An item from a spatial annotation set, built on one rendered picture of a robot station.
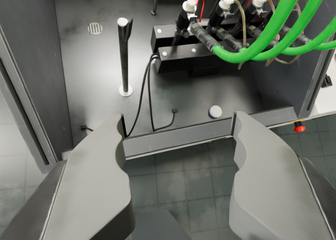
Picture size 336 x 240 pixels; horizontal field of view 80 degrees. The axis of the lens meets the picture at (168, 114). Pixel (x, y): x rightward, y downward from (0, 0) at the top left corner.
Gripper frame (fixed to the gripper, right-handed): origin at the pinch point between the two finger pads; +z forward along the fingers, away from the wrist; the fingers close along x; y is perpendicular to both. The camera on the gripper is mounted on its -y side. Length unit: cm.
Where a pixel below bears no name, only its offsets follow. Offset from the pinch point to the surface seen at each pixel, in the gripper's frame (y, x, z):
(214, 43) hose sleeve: 0.4, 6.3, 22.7
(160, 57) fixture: 6.7, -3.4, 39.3
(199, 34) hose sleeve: -0.3, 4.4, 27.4
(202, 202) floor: 118, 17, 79
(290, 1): -5.7, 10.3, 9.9
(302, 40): 2.9, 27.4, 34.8
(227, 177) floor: 110, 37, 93
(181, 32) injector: 0.7, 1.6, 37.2
